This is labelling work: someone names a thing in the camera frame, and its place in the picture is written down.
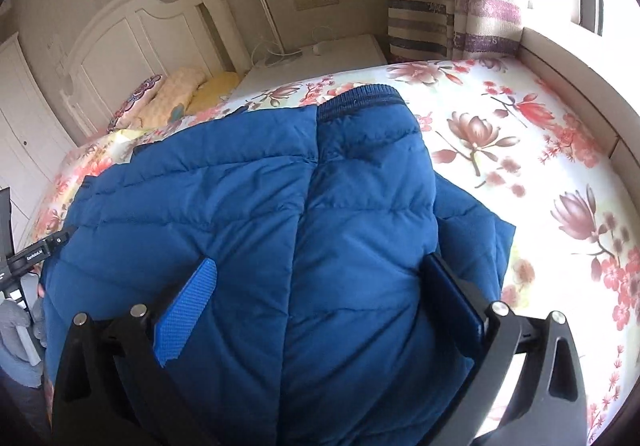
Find yellow pillow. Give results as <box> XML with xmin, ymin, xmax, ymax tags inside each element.
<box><xmin>190</xmin><ymin>72</ymin><xmax>241</xmax><ymax>115</ymax></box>

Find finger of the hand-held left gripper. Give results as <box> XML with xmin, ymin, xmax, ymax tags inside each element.
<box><xmin>47</xmin><ymin>225</ymin><xmax>79</xmax><ymax>251</ymax></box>

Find person's left hand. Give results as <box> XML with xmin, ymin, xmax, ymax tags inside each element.
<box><xmin>0</xmin><ymin>276</ymin><xmax>48</xmax><ymax>389</ymax></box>

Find white nightstand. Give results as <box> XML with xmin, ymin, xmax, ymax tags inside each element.
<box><xmin>235</xmin><ymin>33</ymin><xmax>389</xmax><ymax>92</ymax></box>

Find floral bed sheet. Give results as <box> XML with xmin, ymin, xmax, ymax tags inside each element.
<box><xmin>30</xmin><ymin>56</ymin><xmax>634</xmax><ymax>443</ymax></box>

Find blue down jacket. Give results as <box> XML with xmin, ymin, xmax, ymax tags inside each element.
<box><xmin>37</xmin><ymin>84</ymin><xmax>517</xmax><ymax>446</ymax></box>

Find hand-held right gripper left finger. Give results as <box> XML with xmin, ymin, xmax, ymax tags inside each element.
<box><xmin>50</xmin><ymin>256</ymin><xmax>219</xmax><ymax>446</ymax></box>

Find patterned pillows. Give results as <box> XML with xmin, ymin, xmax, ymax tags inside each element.
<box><xmin>137</xmin><ymin>67</ymin><xmax>209</xmax><ymax>127</ymax></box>

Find beige window ledge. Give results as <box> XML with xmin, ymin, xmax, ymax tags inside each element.
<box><xmin>520</xmin><ymin>26</ymin><xmax>640</xmax><ymax>189</ymax></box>

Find white wardrobe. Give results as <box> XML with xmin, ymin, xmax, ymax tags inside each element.
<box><xmin>0</xmin><ymin>33</ymin><xmax>77</xmax><ymax>247</ymax></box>

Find white wooden headboard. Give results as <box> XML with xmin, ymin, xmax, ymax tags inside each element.
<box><xmin>57</xmin><ymin>0</ymin><xmax>251</xmax><ymax>147</ymax></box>

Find patterned pillow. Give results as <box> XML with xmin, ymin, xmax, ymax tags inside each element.
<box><xmin>107</xmin><ymin>74</ymin><xmax>166</xmax><ymax>132</ymax></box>

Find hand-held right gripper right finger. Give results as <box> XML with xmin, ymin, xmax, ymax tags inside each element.
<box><xmin>422</xmin><ymin>251</ymin><xmax>589</xmax><ymax>446</ymax></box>

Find white desk lamp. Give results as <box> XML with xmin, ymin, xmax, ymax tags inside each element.
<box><xmin>244</xmin><ymin>0</ymin><xmax>302</xmax><ymax>67</ymax></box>

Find white cable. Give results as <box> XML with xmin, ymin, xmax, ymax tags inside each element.
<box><xmin>309</xmin><ymin>26</ymin><xmax>337</xmax><ymax>47</ymax></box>

